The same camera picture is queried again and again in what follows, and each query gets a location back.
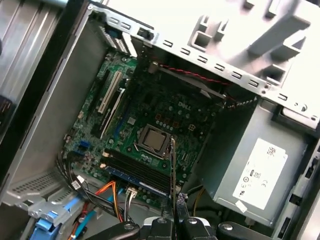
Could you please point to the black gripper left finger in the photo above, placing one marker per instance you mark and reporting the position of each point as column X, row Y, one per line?
column 160, row 230

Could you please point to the black open PC case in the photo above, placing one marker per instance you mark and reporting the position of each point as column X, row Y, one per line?
column 62, row 100

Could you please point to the green RAM stick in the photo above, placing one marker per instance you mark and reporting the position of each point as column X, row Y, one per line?
column 173, row 175

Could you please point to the grey power supply unit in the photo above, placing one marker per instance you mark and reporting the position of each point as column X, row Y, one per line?
column 237, row 150

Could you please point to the grey metal disk bay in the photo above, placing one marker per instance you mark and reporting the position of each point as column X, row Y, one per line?
column 32, row 186

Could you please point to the white expansion slot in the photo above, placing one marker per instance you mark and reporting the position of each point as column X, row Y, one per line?
column 110, row 92

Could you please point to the CPU socket metal frame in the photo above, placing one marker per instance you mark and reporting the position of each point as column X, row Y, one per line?
column 139, row 140

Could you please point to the blue disk carrier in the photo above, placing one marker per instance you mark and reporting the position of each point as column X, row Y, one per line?
column 47, row 225

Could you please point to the black RAM slot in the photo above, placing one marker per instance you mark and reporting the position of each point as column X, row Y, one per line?
column 140, row 173

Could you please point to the silver CPU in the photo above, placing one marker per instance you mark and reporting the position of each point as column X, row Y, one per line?
column 155, row 138

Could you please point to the grey parts rack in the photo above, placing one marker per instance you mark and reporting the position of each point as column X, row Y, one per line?
column 250, row 25

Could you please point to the green motherboard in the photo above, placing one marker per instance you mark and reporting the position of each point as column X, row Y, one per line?
column 160, row 105

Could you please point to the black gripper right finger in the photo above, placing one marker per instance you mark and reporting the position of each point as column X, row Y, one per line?
column 192, row 230

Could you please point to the blue RAM stick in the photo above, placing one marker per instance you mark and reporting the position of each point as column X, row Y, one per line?
column 130, row 178

